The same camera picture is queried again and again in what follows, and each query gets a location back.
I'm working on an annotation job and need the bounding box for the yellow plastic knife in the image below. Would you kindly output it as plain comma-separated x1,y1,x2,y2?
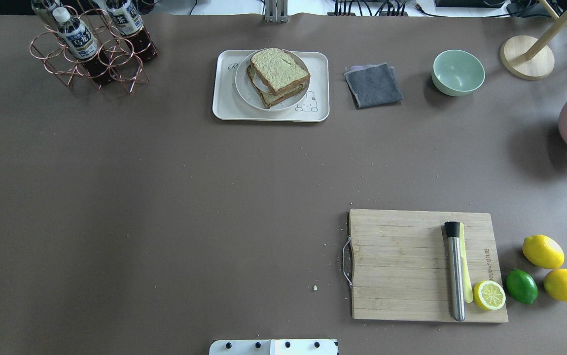
459,222,473,303

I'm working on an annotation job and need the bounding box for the wooden cup tree stand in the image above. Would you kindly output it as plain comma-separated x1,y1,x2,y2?
499,0,567,80

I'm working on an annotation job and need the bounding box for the plain bread slice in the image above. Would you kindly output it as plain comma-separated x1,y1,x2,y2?
250,48,311,95

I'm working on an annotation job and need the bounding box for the yellow lemon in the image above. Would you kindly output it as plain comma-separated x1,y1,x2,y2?
543,268,567,302
522,235,565,269

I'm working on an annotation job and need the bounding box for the tea bottle front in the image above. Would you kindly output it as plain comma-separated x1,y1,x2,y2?
53,6,112,85

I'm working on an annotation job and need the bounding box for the yellow lemon near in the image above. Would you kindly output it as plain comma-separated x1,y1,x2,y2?
543,268,567,302

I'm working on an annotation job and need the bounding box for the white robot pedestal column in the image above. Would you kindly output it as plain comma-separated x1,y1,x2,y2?
209,338,339,355

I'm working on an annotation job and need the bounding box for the green bowl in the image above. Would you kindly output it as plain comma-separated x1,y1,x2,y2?
431,49,486,97

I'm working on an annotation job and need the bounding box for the half lemon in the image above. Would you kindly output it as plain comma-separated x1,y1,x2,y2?
473,280,506,311

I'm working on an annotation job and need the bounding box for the white round plate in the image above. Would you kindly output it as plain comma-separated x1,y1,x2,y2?
235,49,310,112

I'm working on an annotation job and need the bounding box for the bread slice under egg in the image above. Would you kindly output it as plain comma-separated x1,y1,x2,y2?
246,65,304,109

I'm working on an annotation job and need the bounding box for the tea bottle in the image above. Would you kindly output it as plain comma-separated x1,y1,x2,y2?
106,0,158,62
53,6,112,85
31,0,61,30

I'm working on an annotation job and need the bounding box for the copper wire bottle rack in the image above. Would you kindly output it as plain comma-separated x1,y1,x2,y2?
30,0,158,93

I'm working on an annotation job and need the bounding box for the green lime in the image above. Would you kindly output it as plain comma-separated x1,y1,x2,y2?
505,268,538,305

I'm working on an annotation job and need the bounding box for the tea bottle back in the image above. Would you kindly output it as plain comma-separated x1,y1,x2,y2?
106,0,158,62

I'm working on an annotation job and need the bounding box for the bamboo cutting board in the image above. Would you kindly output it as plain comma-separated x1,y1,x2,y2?
349,209,502,322

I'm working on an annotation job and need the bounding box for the cream rabbit tray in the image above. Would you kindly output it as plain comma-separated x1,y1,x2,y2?
212,50,330,123

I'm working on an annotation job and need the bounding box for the grey folded cloth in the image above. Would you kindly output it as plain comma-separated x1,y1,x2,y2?
344,63,403,109

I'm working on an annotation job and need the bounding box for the yellow lemon far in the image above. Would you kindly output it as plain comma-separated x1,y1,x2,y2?
522,235,565,269

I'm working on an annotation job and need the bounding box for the aluminium frame post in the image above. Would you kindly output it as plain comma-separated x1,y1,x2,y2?
264,0,288,23

